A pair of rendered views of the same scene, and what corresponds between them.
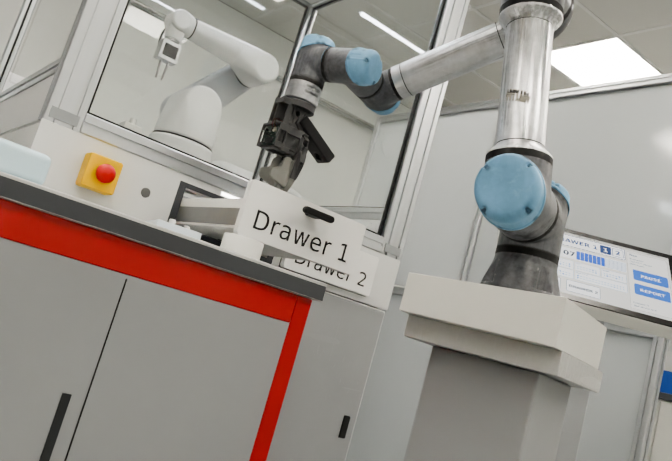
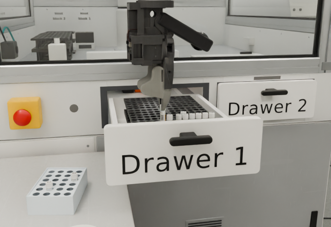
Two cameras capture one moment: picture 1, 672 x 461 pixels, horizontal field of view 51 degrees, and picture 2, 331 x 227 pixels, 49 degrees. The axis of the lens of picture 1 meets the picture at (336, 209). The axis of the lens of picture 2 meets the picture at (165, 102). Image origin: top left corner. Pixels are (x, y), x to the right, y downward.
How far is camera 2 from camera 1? 0.95 m
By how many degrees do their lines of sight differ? 34
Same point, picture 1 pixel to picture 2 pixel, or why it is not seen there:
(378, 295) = (324, 110)
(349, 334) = (301, 151)
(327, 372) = (287, 185)
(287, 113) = (139, 20)
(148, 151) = (61, 75)
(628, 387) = not seen: outside the picture
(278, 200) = (142, 136)
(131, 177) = (56, 101)
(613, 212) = not seen: outside the picture
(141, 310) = not seen: outside the picture
